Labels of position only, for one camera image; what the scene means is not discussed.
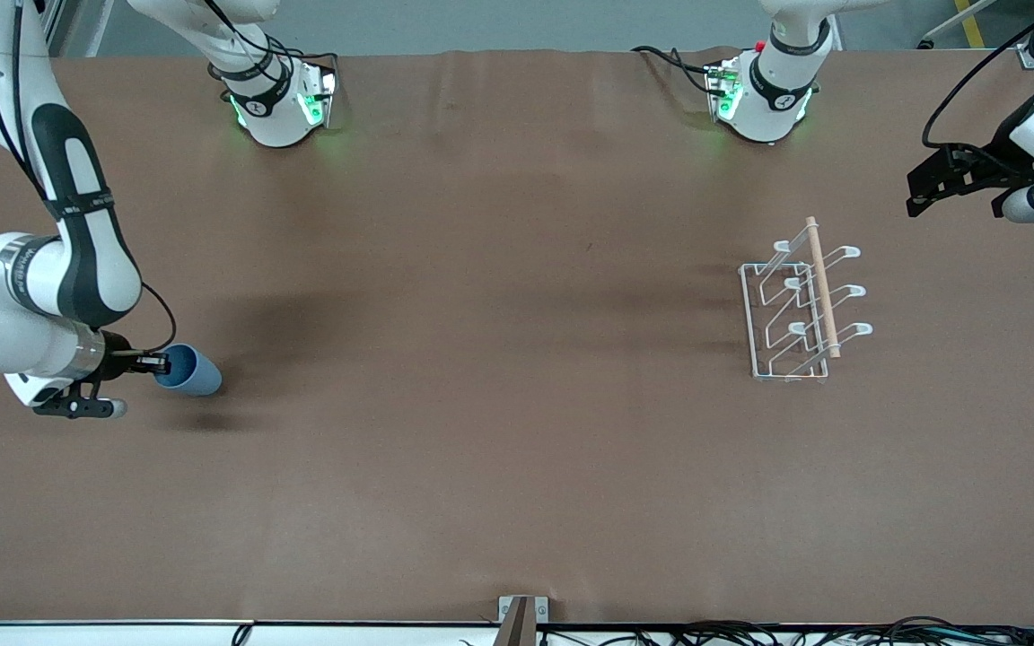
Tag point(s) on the brown table cover mat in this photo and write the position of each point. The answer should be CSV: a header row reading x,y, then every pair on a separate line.
x,y
481,404

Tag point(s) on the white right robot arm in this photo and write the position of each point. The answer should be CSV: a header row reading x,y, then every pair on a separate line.
x,y
23,323

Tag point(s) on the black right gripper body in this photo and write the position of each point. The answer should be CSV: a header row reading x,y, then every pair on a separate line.
x,y
116,361

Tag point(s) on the blue plastic cup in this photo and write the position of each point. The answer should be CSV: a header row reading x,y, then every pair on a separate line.
x,y
198,377

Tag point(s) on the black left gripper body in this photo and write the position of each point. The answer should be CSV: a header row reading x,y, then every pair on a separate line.
x,y
999,158

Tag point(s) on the metal bracket with post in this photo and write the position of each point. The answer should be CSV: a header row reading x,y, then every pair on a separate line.
x,y
521,619

